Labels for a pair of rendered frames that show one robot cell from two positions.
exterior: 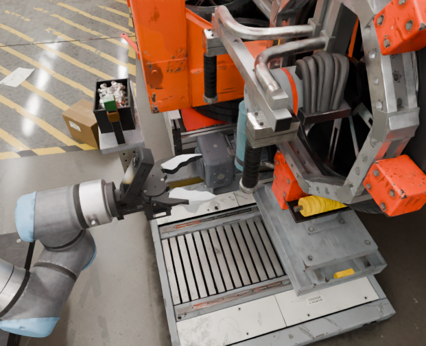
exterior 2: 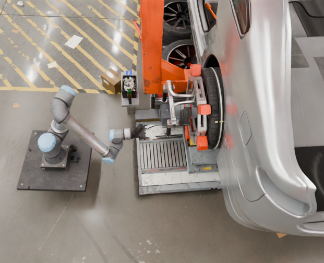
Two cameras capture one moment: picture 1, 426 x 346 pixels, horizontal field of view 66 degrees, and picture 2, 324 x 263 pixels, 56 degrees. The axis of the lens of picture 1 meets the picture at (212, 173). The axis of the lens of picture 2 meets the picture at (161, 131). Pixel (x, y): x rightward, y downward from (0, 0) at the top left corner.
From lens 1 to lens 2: 1.76 m
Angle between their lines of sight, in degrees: 11
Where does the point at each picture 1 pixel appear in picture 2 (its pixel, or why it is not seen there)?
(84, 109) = (111, 74)
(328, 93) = (185, 120)
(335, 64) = (188, 114)
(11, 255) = not seen: hidden behind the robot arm
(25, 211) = (111, 134)
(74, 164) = (104, 100)
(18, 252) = not seen: hidden behind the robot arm
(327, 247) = (203, 157)
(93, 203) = (127, 134)
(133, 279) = (126, 156)
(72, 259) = (118, 146)
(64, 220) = (120, 137)
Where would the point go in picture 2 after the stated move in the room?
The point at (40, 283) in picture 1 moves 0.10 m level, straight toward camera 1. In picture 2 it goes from (112, 151) to (120, 159)
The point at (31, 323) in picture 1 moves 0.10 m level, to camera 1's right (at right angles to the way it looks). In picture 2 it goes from (110, 159) to (123, 162)
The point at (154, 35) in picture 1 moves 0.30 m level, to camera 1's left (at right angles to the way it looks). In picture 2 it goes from (148, 72) to (116, 67)
